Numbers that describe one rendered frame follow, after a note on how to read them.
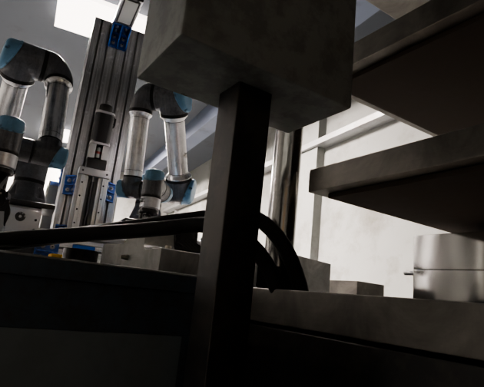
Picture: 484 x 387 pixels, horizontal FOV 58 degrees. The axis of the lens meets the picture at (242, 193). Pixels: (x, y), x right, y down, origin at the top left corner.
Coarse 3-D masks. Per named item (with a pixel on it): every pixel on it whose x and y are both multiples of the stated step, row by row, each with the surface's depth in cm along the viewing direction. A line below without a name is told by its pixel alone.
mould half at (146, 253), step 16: (128, 240) 126; (144, 240) 116; (160, 240) 118; (112, 256) 136; (144, 256) 113; (160, 256) 105; (176, 256) 107; (192, 256) 109; (176, 272) 106; (192, 272) 109
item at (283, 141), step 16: (288, 144) 93; (288, 160) 92; (272, 176) 93; (288, 176) 91; (272, 192) 92; (288, 192) 90; (272, 208) 90; (288, 208) 90; (288, 224) 89; (272, 256) 87; (256, 272) 89; (288, 288) 85
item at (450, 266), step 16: (416, 240) 109; (432, 240) 106; (448, 240) 102; (464, 240) 99; (480, 240) 96; (416, 256) 108; (432, 256) 105; (448, 256) 101; (464, 256) 98; (480, 256) 95; (416, 272) 107; (432, 272) 104; (448, 272) 101; (464, 272) 98; (480, 272) 95; (416, 288) 107; (432, 288) 103; (448, 288) 100; (464, 288) 97; (480, 288) 94
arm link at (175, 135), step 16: (160, 96) 176; (176, 96) 175; (160, 112) 181; (176, 112) 178; (176, 128) 182; (176, 144) 185; (176, 160) 188; (176, 176) 191; (176, 192) 193; (192, 192) 196
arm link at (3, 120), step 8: (0, 120) 125; (8, 120) 125; (16, 120) 126; (0, 128) 124; (8, 128) 124; (16, 128) 126; (24, 128) 129; (0, 136) 123; (8, 136) 124; (16, 136) 125; (0, 144) 123; (8, 144) 124; (16, 144) 125; (8, 152) 123; (16, 152) 126
